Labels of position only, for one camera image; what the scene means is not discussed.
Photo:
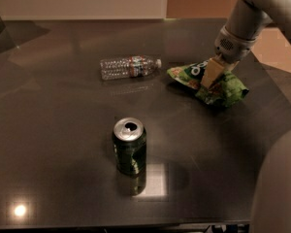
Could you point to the clear plastic water bottle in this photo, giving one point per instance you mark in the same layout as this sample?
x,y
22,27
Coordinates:
x,y
128,67

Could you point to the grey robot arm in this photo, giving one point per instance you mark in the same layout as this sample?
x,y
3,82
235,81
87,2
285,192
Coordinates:
x,y
271,208

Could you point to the green soda can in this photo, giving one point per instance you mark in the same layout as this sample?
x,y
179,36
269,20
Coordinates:
x,y
129,146

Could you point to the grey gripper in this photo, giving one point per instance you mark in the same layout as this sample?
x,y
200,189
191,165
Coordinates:
x,y
233,48

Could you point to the green rice chip bag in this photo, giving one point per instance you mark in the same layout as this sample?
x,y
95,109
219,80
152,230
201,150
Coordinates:
x,y
226,92

